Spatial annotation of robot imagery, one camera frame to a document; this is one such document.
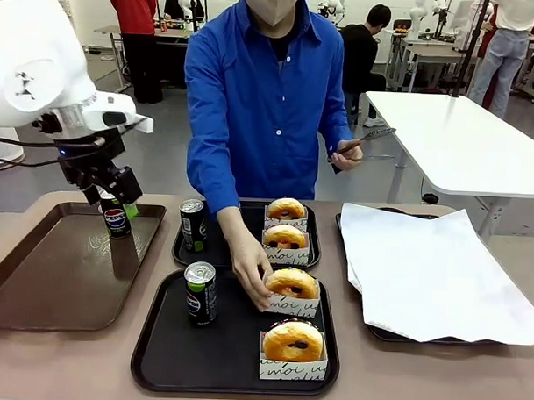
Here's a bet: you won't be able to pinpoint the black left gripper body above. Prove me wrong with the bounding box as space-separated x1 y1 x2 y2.
54 126 126 189

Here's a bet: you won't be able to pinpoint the person's right forearm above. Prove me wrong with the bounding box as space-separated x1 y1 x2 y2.
184 153 260 250

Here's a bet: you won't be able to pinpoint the background work table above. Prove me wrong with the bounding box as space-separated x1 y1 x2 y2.
91 24 190 97

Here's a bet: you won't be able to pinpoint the white paper sheet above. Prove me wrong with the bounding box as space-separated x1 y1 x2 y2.
335 202 534 347

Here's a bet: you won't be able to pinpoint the brown plastic tray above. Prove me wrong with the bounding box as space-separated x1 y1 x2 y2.
0 194 167 337

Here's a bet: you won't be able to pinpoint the large white table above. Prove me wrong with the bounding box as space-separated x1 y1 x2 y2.
360 89 534 240

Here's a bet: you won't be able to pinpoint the metal serving tongs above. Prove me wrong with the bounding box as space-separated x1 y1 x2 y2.
326 125 397 166

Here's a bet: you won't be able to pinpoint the black plastic tray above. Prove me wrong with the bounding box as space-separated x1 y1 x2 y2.
171 197 323 273
331 205 511 348
129 265 344 399

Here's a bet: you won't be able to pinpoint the grey background table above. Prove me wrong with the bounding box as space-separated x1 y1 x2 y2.
384 28 480 95

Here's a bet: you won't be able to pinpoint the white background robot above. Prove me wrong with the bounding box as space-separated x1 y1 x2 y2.
317 0 348 18

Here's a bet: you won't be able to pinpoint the black Pepsi can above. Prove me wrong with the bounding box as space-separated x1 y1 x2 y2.
97 189 134 240
177 198 210 254
182 261 219 329

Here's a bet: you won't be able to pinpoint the person in red top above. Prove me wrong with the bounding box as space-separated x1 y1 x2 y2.
102 0 167 105

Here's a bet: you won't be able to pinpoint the person in jeans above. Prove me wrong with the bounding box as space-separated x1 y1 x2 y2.
466 0 534 119

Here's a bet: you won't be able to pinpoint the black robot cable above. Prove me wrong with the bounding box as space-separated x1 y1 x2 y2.
0 154 66 170
0 132 107 151

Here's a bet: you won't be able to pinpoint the person's left hand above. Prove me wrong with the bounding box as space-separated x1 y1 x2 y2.
331 144 365 173

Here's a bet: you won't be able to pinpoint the person in blue shirt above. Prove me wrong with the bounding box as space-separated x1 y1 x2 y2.
180 0 361 221

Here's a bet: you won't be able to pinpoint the person's right hand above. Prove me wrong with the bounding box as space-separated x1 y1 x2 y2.
230 239 275 313

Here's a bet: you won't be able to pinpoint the person's left forearm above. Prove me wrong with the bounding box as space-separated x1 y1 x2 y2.
316 120 357 168

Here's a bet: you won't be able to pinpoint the seated person in black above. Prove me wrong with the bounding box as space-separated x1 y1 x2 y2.
337 3 391 129

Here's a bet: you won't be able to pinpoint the black stand pole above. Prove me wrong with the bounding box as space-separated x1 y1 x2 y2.
450 0 495 100

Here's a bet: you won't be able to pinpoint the plain glazed donut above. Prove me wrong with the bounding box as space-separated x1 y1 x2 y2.
266 196 307 223

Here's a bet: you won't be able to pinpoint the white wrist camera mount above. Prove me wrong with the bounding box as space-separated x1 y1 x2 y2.
82 92 156 133

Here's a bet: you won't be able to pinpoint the beige face mask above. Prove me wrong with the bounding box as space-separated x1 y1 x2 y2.
239 0 303 28

